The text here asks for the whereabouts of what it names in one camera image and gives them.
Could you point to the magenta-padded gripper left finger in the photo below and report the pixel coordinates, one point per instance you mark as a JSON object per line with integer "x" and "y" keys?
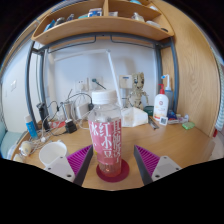
{"x": 58, "y": 166}

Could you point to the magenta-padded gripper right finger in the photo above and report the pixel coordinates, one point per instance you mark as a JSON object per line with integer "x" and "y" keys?
{"x": 166, "y": 168}

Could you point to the pink-labelled clear drink bottle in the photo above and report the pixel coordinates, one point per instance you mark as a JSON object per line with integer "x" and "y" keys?
{"x": 105, "y": 140}

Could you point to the white cup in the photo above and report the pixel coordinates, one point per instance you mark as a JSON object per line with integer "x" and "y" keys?
{"x": 51, "y": 151}

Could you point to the wrapped pale bun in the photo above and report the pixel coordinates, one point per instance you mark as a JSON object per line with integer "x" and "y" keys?
{"x": 26, "y": 148}

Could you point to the black power adapter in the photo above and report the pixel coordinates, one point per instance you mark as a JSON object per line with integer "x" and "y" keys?
{"x": 70, "y": 126}

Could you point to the flat round red coaster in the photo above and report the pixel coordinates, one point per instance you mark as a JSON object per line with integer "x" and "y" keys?
{"x": 124, "y": 173}

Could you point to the blue tube with white cap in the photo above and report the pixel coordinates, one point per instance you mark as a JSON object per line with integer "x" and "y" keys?
{"x": 31, "y": 128}

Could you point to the small white square device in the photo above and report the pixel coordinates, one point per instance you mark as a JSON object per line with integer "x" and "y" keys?
{"x": 163, "y": 121}

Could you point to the small green object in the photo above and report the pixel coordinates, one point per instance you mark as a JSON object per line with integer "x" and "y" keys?
{"x": 188, "y": 125}

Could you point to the black upright gadget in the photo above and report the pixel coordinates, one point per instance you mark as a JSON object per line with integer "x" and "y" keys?
{"x": 43, "y": 115}

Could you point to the bed with checkered blanket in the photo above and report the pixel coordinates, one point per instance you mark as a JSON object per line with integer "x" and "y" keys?
{"x": 8, "y": 141}

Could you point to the steel mug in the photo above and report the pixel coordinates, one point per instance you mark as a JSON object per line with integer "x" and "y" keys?
{"x": 69, "y": 110}

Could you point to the white tissue bag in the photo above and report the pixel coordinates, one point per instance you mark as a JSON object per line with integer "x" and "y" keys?
{"x": 135, "y": 117}

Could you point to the white pump bottle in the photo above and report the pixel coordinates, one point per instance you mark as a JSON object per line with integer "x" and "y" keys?
{"x": 161, "y": 106}

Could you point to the white spray bottle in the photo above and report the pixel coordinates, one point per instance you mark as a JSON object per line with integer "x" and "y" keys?
{"x": 170, "y": 93}

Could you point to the wooden tree figurine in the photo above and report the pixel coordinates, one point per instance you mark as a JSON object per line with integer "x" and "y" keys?
{"x": 138, "y": 90}

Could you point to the white desk lamp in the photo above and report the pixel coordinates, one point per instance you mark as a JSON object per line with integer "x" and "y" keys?
{"x": 113, "y": 73}

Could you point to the wooden shelf unit with items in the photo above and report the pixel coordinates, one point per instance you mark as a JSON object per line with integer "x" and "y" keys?
{"x": 100, "y": 28}

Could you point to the white wall outlet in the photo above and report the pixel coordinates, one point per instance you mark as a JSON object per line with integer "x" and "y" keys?
{"x": 81, "y": 85}

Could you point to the grey metal frame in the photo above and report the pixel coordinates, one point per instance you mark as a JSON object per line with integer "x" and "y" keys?
{"x": 28, "y": 86}

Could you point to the white light switch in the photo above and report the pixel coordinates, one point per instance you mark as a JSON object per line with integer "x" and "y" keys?
{"x": 13, "y": 86}

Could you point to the white wall box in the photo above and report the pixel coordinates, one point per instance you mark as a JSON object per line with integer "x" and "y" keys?
{"x": 125, "y": 81}

